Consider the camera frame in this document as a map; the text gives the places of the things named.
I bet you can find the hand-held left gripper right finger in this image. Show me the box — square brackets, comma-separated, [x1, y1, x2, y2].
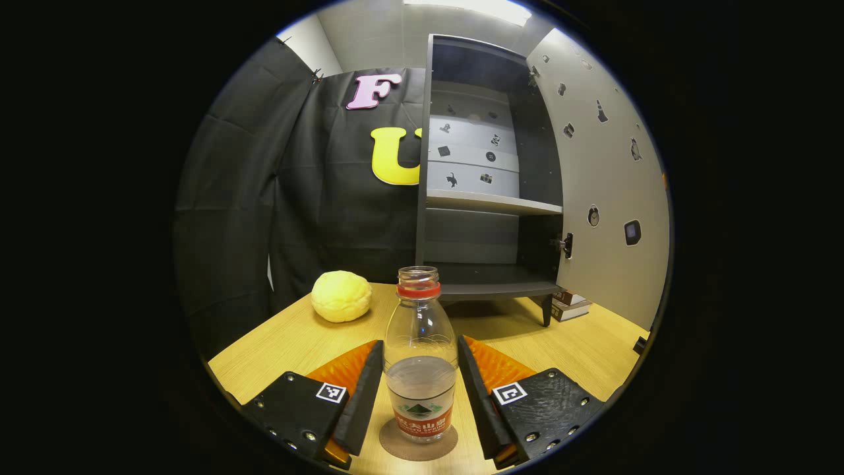
[458, 335, 606, 469]

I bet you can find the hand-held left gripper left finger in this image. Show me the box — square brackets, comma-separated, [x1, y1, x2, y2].
[241, 340, 384, 470]

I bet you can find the brown round coaster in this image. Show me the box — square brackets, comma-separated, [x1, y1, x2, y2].
[379, 417, 459, 462]

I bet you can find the clear plastic bottle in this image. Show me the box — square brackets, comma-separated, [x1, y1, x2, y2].
[384, 266, 459, 443]

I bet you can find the dark grey cabinet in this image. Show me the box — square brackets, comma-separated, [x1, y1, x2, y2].
[415, 34, 573, 327]

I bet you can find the grey cabinet door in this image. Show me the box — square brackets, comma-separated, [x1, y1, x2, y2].
[526, 28, 670, 331]

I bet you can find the grey cabinet shelf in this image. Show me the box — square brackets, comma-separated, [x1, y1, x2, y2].
[427, 189, 563, 216]

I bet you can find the yellow round bun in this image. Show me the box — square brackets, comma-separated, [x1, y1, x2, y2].
[311, 270, 373, 323]

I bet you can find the black backdrop cloth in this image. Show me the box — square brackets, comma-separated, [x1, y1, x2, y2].
[173, 38, 429, 360]

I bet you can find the ceiling light panel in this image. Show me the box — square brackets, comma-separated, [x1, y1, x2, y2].
[404, 0, 532, 27]

